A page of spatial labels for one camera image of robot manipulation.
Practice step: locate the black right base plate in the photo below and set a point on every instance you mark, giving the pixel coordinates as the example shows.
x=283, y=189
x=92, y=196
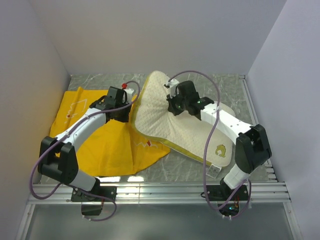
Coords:
x=233, y=201

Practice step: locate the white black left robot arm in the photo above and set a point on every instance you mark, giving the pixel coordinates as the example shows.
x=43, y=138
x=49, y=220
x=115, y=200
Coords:
x=58, y=155

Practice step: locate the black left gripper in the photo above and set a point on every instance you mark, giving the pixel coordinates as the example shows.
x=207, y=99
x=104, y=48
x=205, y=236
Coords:
x=124, y=118

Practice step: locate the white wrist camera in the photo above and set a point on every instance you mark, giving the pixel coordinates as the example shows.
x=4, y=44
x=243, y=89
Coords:
x=129, y=92
x=172, y=86

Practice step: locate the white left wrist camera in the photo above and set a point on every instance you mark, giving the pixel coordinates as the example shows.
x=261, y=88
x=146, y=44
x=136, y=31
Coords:
x=129, y=92

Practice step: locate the yellow printed pillowcase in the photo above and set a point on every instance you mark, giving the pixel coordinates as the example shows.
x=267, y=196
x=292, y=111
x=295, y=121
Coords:
x=115, y=149

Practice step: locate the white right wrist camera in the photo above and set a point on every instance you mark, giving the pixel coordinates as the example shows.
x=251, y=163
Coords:
x=172, y=86

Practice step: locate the cream dotted foam pillow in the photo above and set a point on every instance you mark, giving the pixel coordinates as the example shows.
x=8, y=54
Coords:
x=183, y=133

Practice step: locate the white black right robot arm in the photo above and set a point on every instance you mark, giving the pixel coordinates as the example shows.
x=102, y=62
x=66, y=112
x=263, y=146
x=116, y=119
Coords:
x=252, y=147

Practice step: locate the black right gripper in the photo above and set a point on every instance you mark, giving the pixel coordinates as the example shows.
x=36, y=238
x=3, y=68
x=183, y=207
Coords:
x=171, y=102

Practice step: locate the aluminium front mounting rail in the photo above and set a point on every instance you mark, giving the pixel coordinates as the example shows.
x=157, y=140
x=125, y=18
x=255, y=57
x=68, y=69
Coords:
x=168, y=193

